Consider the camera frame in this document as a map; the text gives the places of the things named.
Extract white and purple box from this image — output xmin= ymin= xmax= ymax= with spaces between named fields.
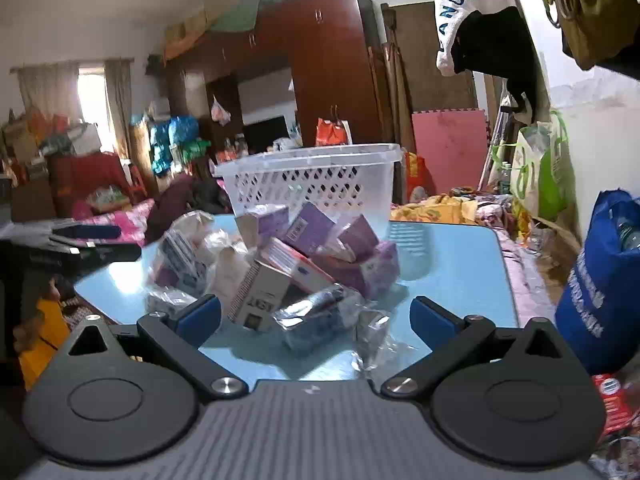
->
xmin=235 ymin=204 xmax=291 ymax=248

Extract white printed cloth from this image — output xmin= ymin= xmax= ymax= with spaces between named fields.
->
xmin=434 ymin=0 xmax=516 ymax=77

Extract window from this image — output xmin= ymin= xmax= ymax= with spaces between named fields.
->
xmin=77 ymin=62 xmax=112 ymax=153

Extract black television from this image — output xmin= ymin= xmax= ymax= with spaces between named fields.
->
xmin=242 ymin=116 xmax=291 ymax=154

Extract white hanging plastic bag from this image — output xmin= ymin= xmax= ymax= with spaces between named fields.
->
xmin=210 ymin=95 xmax=233 ymax=127

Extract green cloth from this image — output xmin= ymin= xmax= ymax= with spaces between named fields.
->
xmin=210 ymin=0 xmax=261 ymax=34

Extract green plastic bag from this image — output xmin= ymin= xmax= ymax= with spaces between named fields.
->
xmin=180 ymin=140 xmax=211 ymax=162

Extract pink foam mat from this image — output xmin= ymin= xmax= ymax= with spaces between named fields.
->
xmin=412 ymin=108 xmax=488 ymax=201

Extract beige curtain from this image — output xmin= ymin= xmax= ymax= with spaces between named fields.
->
xmin=17 ymin=62 xmax=81 ymax=126
xmin=105 ymin=60 xmax=134 ymax=161

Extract red cloth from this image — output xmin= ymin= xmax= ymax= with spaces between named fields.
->
xmin=47 ymin=152 xmax=133 ymax=216

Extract black garment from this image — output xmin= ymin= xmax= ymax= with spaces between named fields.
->
xmin=452 ymin=10 xmax=551 ymax=123

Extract grey and white bag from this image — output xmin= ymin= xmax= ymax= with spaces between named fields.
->
xmin=65 ymin=122 xmax=103 ymax=156

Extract clear plastic bottle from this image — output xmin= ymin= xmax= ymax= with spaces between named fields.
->
xmin=617 ymin=217 xmax=640 ymax=254

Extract brown wooden door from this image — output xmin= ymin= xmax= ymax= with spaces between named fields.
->
xmin=387 ymin=2 xmax=478 ymax=113

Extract maroon clothing pile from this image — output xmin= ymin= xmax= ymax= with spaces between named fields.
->
xmin=145 ymin=172 xmax=233 ymax=243

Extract red packet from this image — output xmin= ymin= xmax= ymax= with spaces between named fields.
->
xmin=592 ymin=372 xmax=640 ymax=436

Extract wooden planks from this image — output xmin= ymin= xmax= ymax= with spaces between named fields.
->
xmin=367 ymin=45 xmax=416 ymax=153

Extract pink floral blanket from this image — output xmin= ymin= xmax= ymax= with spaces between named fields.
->
xmin=72 ymin=197 xmax=156 ymax=248

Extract clear bag of packets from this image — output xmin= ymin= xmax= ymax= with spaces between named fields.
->
xmin=147 ymin=210 xmax=217 ymax=291

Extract white plastic basket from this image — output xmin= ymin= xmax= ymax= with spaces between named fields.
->
xmin=210 ymin=143 xmax=403 ymax=222

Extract dark wood wardrobe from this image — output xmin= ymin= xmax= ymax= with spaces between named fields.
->
xmin=165 ymin=0 xmax=396 ymax=161

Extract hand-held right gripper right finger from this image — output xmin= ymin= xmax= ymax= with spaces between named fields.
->
xmin=381 ymin=296 xmax=563 ymax=403

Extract orange red bag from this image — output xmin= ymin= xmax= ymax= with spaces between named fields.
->
xmin=315 ymin=117 xmax=351 ymax=147

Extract metal ladder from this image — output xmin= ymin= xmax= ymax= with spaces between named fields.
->
xmin=477 ymin=105 xmax=516 ymax=191

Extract yellow orange blanket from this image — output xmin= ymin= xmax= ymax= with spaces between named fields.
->
xmin=390 ymin=195 xmax=481 ymax=226

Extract blue shopping bag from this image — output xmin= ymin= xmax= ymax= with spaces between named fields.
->
xmin=555 ymin=190 xmax=640 ymax=376

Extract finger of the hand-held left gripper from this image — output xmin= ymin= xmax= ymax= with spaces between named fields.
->
xmin=50 ymin=242 xmax=143 ymax=271
xmin=52 ymin=225 xmax=122 ymax=241

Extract yellow cloth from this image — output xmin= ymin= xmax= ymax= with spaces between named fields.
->
xmin=19 ymin=299 xmax=72 ymax=391

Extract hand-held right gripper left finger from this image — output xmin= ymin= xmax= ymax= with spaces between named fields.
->
xmin=67 ymin=294 xmax=248 ymax=403

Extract blue plastic bags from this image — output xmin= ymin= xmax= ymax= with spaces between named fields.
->
xmin=150 ymin=116 xmax=201 ymax=176

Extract white plastic-wrapped pack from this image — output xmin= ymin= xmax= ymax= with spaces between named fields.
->
xmin=200 ymin=230 xmax=257 ymax=311

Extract green and white shopping bag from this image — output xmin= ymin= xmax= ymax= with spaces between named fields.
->
xmin=510 ymin=110 xmax=577 ymax=221

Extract small silver foil packet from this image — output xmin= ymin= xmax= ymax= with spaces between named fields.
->
xmin=355 ymin=307 xmax=393 ymax=357

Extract olive hanging bag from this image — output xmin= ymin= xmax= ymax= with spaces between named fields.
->
xmin=527 ymin=0 xmax=640 ymax=72

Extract small white packet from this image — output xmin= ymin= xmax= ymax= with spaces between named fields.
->
xmin=146 ymin=285 xmax=198 ymax=317

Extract cardboard boxes on wardrobe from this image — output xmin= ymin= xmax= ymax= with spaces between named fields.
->
xmin=162 ymin=7 xmax=208 ymax=61

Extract white box with dark print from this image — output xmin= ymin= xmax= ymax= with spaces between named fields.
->
xmin=227 ymin=260 xmax=293 ymax=333

